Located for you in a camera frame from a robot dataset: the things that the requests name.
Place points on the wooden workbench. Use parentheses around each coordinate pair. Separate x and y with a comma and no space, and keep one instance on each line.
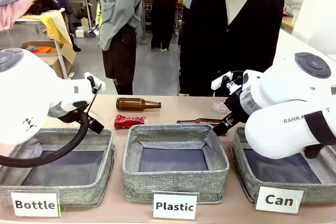
(287,22)

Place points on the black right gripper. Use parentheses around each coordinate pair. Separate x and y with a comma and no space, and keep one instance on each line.
(236,107)

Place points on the person in dark clothes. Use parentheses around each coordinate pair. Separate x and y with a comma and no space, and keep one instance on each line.
(162,11)

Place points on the grey basket with Plastic sign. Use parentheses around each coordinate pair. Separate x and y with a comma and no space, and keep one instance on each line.
(173,184)

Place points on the small white box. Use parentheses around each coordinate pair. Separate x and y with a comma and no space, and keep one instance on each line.
(79,33)

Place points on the person in grey-green jacket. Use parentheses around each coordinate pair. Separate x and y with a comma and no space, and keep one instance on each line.
(120,11)

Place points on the crushed aluminium drink can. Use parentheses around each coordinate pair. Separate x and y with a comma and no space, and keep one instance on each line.
(130,121)

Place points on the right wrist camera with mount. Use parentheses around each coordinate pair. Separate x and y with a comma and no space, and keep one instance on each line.
(218,82)

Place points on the cardboard box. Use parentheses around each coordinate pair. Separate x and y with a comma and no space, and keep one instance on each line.
(52,60)

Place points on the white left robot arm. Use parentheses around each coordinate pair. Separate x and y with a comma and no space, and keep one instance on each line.
(26,98)

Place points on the cream plastic jug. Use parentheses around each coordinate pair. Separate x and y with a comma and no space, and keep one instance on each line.
(84,23)

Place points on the large white table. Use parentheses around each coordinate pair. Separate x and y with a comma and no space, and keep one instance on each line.
(296,41)

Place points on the white Can sign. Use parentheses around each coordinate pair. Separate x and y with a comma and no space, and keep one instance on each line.
(278,200)

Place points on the white Plastic sign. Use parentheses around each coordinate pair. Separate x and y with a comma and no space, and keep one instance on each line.
(174,206)

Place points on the brown glass bottle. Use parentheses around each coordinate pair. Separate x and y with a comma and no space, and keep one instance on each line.
(207,121)
(131,104)

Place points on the white table with clothes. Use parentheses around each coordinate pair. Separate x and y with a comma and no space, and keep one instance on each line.
(63,61)

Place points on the pink cloth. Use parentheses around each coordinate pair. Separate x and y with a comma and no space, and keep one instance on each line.
(11,14)

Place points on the person in black cardigan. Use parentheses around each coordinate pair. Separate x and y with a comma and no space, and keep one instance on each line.
(210,40)

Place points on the dark garment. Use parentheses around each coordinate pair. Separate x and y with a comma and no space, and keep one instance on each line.
(42,5)

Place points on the orange cloth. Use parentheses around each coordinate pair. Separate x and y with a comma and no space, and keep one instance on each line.
(40,49)

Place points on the wooden lattice shelf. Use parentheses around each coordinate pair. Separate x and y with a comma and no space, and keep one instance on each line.
(148,3)

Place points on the white Bottle sign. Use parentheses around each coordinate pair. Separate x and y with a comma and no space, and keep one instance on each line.
(35,204)

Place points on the yellow cloth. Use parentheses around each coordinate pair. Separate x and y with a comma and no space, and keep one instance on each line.
(56,27)

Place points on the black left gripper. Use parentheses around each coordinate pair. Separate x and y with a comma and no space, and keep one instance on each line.
(68,116)

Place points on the grey basket with Bottle sign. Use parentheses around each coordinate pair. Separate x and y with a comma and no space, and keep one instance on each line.
(52,192)

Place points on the grey basket with Can sign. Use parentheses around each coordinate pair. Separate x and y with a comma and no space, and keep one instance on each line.
(244,182)

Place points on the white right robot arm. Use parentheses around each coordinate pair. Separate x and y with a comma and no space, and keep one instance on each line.
(283,95)

